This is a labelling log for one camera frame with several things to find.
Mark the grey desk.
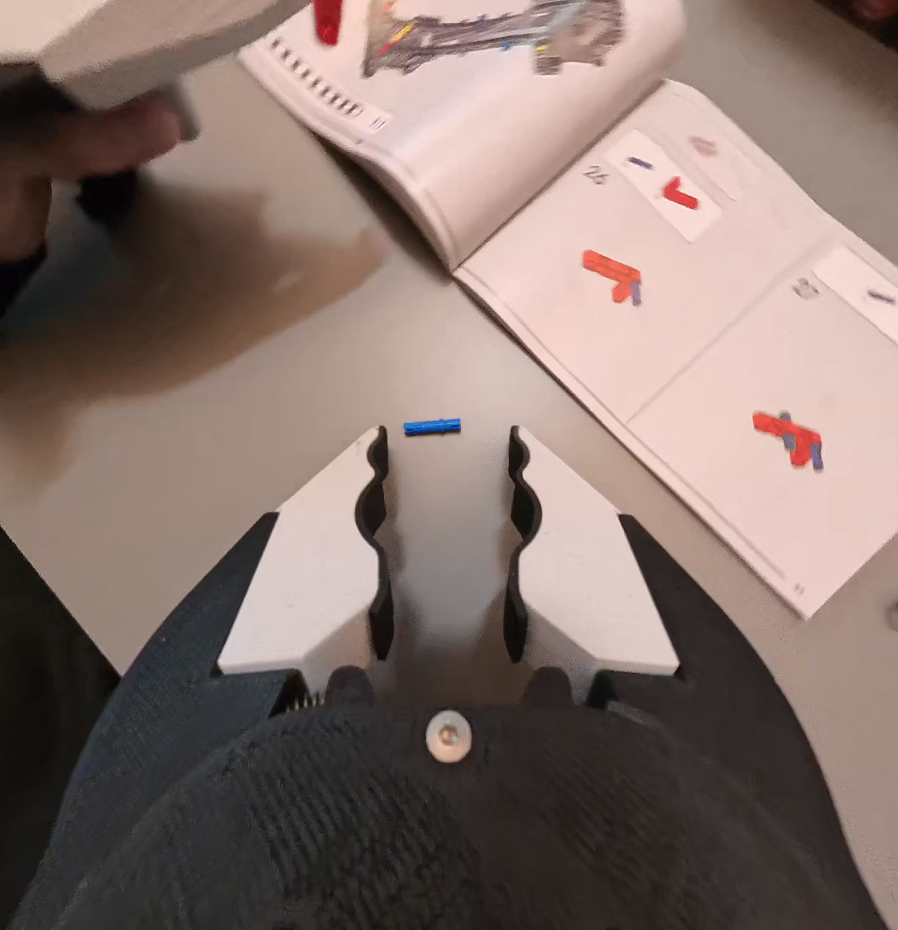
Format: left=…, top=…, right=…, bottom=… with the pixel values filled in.
left=0, top=0, right=898, bottom=930

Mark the white instruction booklet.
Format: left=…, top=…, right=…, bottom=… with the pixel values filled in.
left=237, top=0, right=898, bottom=621

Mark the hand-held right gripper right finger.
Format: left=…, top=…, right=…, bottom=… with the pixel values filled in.
left=504, top=425, right=682, bottom=704

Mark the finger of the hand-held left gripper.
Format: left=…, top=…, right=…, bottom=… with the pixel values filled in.
left=0, top=0, right=312, bottom=140

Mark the person's left hand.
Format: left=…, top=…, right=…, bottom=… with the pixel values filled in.
left=0, top=93, right=186, bottom=264

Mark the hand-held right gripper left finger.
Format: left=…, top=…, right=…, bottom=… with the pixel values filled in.
left=216, top=425, right=394, bottom=693

